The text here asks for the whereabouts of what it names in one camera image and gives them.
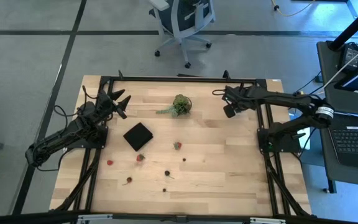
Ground silver metal bracket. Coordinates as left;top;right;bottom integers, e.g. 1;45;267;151
76;213;114;224
249;217;287;224

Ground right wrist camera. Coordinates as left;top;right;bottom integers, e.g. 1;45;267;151
223;104;237;119

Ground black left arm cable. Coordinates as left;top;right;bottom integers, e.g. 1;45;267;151
35;104;85;172

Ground potted green succulent plant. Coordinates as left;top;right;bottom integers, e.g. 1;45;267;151
155;94;193;118

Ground white-framed office chair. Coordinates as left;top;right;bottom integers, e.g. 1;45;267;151
149;0;216;69

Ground dark grey desk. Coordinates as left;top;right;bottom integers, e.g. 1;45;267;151
316;40;358;194

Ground black pole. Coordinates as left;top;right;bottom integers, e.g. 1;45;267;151
328;0;358;51

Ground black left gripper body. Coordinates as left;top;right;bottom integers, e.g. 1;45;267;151
96;89;124;121

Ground black power adapter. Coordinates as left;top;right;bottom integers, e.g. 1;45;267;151
340;42;358;71

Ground yellow floor cable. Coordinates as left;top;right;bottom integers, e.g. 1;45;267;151
271;0;316;17

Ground black overhead crossbar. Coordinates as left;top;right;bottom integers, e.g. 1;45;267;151
0;211;358;224

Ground black floor cables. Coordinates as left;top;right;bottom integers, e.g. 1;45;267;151
287;71;326;100

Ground black computer keyboard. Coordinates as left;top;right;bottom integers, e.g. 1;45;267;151
329;128;358;170

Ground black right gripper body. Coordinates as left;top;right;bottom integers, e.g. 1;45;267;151
224;86;259;111

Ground white cable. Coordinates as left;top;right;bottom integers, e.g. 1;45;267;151
321;39;358;91

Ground black square box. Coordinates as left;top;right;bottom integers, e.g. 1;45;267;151
122;122;154;152

